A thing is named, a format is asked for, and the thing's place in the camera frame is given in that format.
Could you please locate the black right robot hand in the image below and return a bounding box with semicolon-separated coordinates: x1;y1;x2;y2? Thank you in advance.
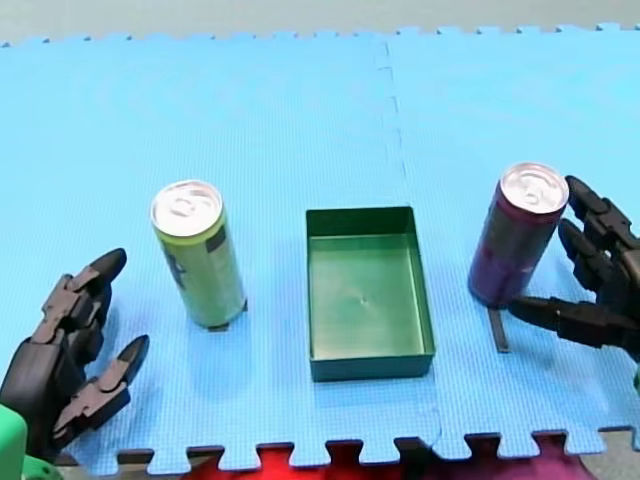
508;174;640;364

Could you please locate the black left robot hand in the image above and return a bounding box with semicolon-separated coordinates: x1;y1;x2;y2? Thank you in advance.
0;248;150;464

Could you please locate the shallow green tray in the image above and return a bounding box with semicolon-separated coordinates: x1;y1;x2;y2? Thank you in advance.
305;205;437;384

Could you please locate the dark purple drink can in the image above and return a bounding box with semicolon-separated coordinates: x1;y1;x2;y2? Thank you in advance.
467;161;571;307

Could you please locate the green drink can dark band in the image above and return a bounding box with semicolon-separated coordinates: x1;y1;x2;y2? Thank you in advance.
150;179;249;330

